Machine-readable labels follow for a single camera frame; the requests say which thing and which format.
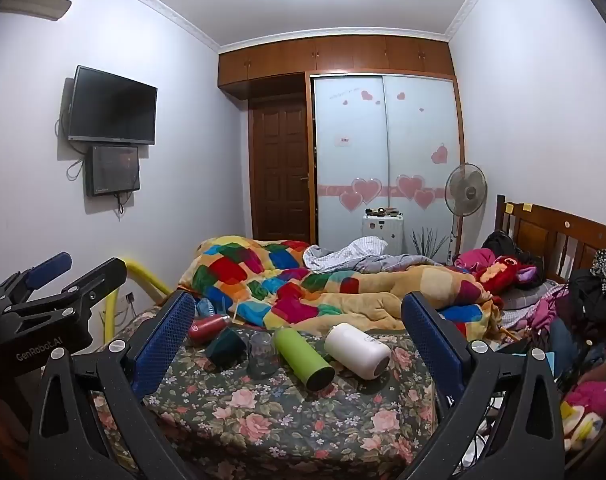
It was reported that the yellow hose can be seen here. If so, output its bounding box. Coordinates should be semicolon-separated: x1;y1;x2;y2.
102;257;174;347

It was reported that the floral bed sheet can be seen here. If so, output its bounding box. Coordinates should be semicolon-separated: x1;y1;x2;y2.
90;310;464;480

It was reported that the grey striped cloth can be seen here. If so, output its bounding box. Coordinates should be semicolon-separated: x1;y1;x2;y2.
303;237;449;276

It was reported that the colourful patchwork blanket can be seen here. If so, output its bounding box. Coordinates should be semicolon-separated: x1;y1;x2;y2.
178;237;504;337

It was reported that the dark green cup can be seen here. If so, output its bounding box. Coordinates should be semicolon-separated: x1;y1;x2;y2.
206;327;249;369

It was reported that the white cup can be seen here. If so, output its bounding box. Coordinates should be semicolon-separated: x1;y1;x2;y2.
324;323;393;380

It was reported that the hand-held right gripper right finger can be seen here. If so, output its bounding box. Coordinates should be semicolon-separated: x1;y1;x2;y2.
400;291;566;480

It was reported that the wooden headboard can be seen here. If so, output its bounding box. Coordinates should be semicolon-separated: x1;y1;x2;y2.
495;195;606;286

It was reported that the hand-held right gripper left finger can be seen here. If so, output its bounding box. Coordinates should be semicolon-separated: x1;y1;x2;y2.
27;290;204;480

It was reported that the black wall television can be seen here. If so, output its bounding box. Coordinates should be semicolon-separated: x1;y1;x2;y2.
66;65;158;146

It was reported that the black clothing pile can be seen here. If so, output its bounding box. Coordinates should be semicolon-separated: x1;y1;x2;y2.
567;249;606;353

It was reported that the clear glass cup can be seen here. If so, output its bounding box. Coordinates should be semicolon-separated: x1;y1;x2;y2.
246;331;280;379

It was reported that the red plush toy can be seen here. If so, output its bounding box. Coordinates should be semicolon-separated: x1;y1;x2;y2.
475;255;540;294

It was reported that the sliding wardrobe with pink hearts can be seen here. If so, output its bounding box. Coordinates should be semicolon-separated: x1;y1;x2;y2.
310;74;464;266

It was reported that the standing fan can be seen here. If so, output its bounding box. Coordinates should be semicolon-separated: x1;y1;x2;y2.
444;162;488;264

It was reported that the black bag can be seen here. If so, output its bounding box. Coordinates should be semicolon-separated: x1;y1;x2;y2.
482;230;522;257

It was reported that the brown overhead cabinet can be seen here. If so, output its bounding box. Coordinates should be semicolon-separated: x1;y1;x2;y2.
218;35;456;104

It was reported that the pink cloth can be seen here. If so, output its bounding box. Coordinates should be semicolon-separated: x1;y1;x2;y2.
455;248;496;274

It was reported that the pink plush toy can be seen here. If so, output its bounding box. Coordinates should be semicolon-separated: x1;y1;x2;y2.
562;379;606;422

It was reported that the red bottle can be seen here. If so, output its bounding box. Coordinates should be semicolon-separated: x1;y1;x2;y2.
188;314;232;346

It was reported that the small black wall monitor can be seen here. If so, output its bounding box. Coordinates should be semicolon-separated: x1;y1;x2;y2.
86;145;141;197

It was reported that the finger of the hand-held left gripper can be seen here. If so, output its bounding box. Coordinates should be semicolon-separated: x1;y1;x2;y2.
57;257;129;327
0;251;74;307

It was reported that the green bottle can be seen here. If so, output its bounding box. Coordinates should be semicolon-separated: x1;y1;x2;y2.
273;326;336;392

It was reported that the small white cabinet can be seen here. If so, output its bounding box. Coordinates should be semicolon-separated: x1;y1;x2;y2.
361;206;405;254

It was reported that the brown wooden door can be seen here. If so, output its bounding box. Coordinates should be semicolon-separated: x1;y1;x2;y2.
248;95;314;243

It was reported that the wall air conditioner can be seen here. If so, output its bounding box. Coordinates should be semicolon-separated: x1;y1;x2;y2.
0;0;72;22

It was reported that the dark decorative plant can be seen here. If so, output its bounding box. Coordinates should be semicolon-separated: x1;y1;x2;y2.
410;227;450;264

